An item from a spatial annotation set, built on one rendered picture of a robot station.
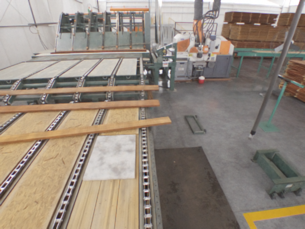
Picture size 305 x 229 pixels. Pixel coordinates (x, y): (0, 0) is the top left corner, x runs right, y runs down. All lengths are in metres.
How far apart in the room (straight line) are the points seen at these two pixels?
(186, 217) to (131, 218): 1.05
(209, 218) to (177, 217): 0.38
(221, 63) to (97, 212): 6.71
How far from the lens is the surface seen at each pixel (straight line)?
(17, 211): 1.65
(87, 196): 1.48
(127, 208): 1.35
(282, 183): 2.68
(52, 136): 2.15
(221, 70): 7.26
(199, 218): 2.26
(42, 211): 1.54
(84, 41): 7.86
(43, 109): 2.91
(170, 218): 2.21
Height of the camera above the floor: 2.00
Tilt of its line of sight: 31 degrees down
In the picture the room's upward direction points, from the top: straight up
